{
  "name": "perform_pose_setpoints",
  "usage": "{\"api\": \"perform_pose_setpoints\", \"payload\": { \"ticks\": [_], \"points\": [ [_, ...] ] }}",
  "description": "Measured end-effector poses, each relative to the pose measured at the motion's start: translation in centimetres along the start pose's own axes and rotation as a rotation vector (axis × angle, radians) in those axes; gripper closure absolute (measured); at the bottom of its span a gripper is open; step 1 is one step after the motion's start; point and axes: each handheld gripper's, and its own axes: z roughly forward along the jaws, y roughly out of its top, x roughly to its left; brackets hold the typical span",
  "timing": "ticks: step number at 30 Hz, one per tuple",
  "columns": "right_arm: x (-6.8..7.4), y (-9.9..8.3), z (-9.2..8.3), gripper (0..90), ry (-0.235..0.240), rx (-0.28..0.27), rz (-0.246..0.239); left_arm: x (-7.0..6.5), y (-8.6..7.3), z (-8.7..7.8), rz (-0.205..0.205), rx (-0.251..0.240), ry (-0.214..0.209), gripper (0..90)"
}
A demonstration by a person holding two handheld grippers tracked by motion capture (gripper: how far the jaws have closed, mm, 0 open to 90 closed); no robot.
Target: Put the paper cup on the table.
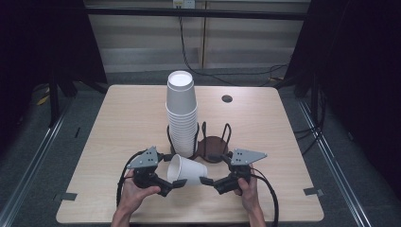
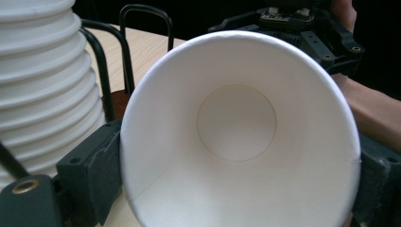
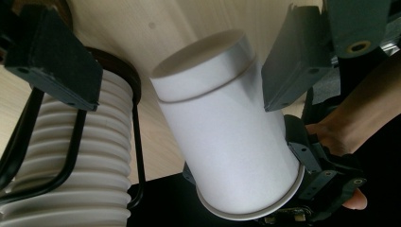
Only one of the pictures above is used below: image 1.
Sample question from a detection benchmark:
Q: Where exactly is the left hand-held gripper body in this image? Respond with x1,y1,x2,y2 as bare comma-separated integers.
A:
126,146,165,190

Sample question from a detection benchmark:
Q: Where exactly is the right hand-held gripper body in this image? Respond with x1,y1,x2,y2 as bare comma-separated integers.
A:
228,148,269,186

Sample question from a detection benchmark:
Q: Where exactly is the black wire cup holder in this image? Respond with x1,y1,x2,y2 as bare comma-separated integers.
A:
166,121,233,164

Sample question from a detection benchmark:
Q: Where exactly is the white paper cup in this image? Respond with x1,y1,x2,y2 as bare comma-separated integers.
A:
166,153,209,186

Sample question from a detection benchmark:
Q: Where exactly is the stack of white paper cups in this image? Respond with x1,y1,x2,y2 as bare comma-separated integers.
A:
165,70,200,159

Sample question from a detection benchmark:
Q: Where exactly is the person's right hand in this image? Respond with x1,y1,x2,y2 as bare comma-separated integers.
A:
234,164,261,214

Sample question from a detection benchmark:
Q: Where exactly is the person's left hand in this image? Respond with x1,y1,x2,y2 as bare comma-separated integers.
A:
116,169,162,216

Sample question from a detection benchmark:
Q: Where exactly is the grey tape piece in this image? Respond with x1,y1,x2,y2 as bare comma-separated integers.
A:
303,186,324,197
52,192,78,202

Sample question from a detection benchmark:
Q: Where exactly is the black stand leg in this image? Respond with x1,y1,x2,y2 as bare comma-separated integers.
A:
46,70,61,129

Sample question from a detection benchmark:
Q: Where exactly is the yellow floor tape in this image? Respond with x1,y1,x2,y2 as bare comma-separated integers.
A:
36,88,51,107

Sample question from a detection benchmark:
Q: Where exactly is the black curtain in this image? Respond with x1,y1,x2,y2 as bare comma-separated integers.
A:
282,0,401,200
0,0,109,155

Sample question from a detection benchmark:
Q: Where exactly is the black horizontal bar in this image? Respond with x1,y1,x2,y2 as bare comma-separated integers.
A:
84,7,309,22

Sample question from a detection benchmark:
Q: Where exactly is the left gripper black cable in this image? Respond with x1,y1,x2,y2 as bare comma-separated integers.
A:
115,149,148,208

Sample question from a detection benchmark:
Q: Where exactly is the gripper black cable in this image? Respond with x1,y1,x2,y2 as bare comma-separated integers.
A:
250,167,280,227
115,149,148,208

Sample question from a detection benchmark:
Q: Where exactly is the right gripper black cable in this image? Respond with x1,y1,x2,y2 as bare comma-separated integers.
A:
250,167,280,227

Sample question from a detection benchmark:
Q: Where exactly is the bundle of black floor cables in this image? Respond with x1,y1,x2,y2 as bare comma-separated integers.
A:
292,83,327,156

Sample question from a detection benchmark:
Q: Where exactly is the metal floor rail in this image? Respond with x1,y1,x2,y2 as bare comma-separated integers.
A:
0,100,72,227
296,98,375,227

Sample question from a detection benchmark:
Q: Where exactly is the black cable from outlet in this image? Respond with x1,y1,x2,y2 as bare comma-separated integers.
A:
178,15,288,88

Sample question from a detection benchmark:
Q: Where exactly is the white wall power outlet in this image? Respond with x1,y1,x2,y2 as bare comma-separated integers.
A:
172,0,197,9

